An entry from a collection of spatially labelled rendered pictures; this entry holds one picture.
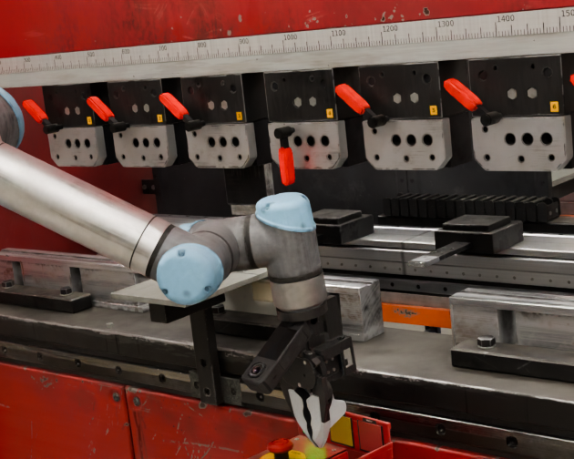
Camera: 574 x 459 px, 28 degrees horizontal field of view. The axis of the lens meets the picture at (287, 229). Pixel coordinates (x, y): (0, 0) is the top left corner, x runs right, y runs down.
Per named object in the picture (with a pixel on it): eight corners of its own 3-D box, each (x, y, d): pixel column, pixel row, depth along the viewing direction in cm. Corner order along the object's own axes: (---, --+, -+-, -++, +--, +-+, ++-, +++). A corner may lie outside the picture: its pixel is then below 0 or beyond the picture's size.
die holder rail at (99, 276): (-6, 293, 261) (-13, 253, 259) (15, 287, 266) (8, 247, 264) (142, 312, 229) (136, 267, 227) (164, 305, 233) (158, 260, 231)
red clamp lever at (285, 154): (279, 186, 191) (272, 128, 189) (294, 181, 194) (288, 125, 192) (287, 186, 190) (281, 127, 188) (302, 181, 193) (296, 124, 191)
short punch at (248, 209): (229, 215, 210) (222, 164, 208) (236, 213, 212) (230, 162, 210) (270, 217, 204) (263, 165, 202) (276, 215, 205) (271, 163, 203)
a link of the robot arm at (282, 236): (254, 194, 159) (314, 187, 157) (268, 269, 162) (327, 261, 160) (243, 209, 152) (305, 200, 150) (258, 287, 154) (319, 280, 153)
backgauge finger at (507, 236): (387, 271, 195) (384, 242, 194) (466, 238, 214) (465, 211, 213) (447, 276, 187) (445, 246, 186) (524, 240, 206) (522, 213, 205)
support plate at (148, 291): (110, 299, 195) (109, 292, 194) (216, 262, 214) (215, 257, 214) (185, 308, 183) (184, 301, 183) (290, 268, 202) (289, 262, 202)
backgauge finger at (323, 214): (243, 260, 216) (240, 234, 215) (327, 229, 235) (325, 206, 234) (292, 263, 208) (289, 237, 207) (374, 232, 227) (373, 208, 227)
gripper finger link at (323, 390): (338, 421, 158) (327, 362, 156) (330, 425, 157) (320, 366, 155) (314, 414, 162) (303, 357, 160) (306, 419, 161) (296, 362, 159)
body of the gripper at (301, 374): (359, 374, 162) (345, 295, 159) (316, 398, 156) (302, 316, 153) (322, 366, 167) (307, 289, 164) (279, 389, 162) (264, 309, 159)
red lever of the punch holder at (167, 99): (158, 91, 204) (192, 126, 201) (174, 88, 207) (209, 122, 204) (155, 99, 205) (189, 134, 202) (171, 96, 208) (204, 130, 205)
